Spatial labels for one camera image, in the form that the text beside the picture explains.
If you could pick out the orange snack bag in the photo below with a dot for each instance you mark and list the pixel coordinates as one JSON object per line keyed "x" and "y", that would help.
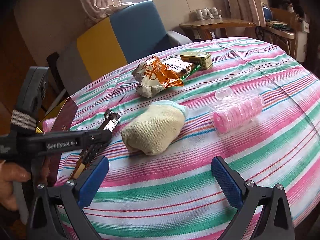
{"x": 160, "y": 75}

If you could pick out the blue globe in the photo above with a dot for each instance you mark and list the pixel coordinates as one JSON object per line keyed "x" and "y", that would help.
{"x": 268, "y": 12}

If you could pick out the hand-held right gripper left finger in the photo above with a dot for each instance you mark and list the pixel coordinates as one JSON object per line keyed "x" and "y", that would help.
{"x": 92, "y": 182}

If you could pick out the wooden wardrobe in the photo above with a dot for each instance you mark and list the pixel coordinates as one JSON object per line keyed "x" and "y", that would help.
{"x": 15, "y": 55}

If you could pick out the black iron treadle table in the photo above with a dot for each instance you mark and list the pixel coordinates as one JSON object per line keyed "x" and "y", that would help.
{"x": 277, "y": 33}

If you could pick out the striped pink green tablecloth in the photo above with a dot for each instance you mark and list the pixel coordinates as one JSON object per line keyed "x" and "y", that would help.
{"x": 250, "y": 167}

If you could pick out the cluttered wooden shelf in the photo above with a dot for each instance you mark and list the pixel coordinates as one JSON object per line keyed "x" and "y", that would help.
{"x": 287, "y": 12}

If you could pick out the green-ended cracker packet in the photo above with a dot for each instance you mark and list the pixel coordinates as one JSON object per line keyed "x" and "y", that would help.
{"x": 178, "y": 65}

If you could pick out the person's left hand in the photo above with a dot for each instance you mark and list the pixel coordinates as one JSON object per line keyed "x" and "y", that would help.
{"x": 10, "y": 180}

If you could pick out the wooden side table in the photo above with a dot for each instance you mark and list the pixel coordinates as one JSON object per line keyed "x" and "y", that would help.
{"x": 217, "y": 23}

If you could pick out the large pink hair roller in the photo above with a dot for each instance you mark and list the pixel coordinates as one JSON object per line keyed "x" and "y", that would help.
{"x": 237, "y": 112}

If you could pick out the gold tin container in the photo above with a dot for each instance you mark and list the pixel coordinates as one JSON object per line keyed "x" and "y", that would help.
{"x": 66, "y": 117}

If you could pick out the green gold carton box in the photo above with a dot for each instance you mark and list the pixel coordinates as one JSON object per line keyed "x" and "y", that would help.
{"x": 200, "y": 58}

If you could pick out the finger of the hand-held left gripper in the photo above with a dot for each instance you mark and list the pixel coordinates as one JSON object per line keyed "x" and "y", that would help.
{"x": 98, "y": 137}

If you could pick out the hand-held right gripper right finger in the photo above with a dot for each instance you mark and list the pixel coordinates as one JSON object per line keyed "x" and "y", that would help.
{"x": 227, "y": 182}

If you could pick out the cream sock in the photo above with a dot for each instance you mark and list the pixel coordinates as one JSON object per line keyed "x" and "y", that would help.
{"x": 152, "y": 130}

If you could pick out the group of glass cups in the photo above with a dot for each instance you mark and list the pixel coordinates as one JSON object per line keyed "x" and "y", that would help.
{"x": 207, "y": 13}

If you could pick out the grey yellow blue chair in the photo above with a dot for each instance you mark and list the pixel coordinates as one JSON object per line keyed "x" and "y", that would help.
{"x": 135, "y": 30}

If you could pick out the small pink hair roller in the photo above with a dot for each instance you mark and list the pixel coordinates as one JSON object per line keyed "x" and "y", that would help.
{"x": 48, "y": 125}

